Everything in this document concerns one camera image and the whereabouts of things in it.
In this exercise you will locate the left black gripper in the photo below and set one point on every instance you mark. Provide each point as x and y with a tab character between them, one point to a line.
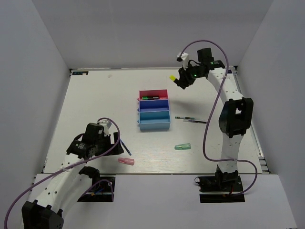
118	149

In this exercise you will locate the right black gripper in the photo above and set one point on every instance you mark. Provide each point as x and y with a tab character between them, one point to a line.
184	80

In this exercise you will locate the yellow highlighter marker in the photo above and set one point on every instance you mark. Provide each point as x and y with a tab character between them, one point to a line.
174	79

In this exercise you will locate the green highlighter marker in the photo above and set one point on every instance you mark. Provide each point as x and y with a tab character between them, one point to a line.
150	98

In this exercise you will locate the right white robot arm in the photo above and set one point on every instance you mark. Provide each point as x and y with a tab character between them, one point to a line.
236	115

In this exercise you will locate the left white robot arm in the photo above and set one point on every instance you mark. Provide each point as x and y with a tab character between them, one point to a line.
74	178

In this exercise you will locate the blue pen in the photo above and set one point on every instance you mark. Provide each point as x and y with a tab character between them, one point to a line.
125	147

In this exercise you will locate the red container bin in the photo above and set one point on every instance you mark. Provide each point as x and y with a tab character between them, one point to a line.
161	93

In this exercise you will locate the light blue container bin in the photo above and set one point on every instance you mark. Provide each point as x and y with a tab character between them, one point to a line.
154	120

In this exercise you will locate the green patterned pen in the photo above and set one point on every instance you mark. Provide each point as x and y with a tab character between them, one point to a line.
184	117

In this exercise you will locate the purple pen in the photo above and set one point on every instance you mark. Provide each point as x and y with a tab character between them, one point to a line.
194	121

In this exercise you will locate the dark blue container bin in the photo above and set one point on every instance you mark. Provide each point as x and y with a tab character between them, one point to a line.
153	105

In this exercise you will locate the left blue table label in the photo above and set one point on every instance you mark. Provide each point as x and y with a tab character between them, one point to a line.
80	73

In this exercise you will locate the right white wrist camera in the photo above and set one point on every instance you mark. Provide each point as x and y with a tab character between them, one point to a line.
183	58

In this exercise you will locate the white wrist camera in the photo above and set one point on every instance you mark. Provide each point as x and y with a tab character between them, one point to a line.
183	58
106	124

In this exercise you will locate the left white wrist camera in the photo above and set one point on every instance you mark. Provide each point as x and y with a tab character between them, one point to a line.
106	124

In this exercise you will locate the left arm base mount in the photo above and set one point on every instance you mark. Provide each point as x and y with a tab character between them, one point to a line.
102	192

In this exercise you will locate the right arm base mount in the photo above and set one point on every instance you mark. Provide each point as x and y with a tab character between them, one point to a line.
210	192

